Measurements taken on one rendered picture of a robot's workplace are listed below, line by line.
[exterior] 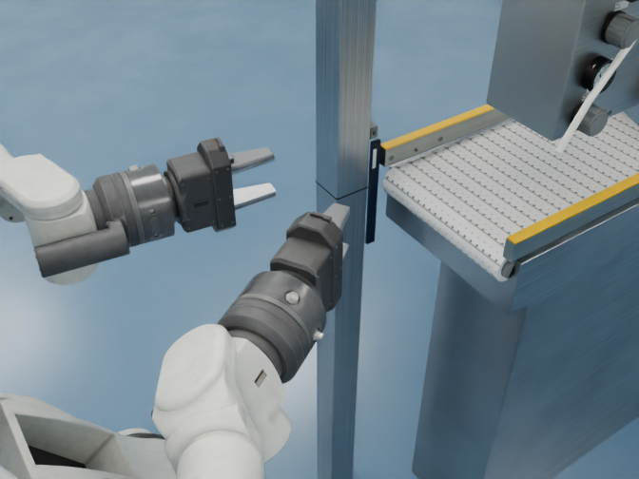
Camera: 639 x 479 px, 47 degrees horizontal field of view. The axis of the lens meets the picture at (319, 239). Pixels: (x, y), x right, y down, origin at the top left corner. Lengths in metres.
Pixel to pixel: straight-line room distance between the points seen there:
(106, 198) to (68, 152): 2.15
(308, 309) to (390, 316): 1.47
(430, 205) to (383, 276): 1.20
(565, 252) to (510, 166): 0.18
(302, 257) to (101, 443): 0.45
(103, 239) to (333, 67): 0.41
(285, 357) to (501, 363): 0.71
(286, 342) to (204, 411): 0.13
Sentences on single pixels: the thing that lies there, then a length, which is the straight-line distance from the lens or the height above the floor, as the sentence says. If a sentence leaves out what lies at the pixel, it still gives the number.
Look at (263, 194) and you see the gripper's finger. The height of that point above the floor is 0.99.
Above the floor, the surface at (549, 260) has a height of 0.85.
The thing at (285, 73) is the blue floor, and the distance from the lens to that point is 3.41.
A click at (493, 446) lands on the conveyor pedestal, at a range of 1.48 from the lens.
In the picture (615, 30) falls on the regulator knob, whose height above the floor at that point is 1.22.
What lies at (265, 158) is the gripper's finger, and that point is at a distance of 0.89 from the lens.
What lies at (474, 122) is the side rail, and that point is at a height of 0.91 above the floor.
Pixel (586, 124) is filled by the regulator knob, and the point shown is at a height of 1.12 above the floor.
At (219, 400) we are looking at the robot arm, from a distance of 0.57.
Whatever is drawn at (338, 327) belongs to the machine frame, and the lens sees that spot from 1.33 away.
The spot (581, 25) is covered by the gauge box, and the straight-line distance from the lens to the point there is 0.79.
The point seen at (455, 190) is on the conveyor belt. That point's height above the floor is 0.89.
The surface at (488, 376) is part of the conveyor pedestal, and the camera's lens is 1.37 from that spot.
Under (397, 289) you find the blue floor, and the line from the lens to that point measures 2.23.
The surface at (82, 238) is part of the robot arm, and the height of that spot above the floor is 1.02.
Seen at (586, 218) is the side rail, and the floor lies 0.90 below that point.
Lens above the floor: 1.52
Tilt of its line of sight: 39 degrees down
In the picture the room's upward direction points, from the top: straight up
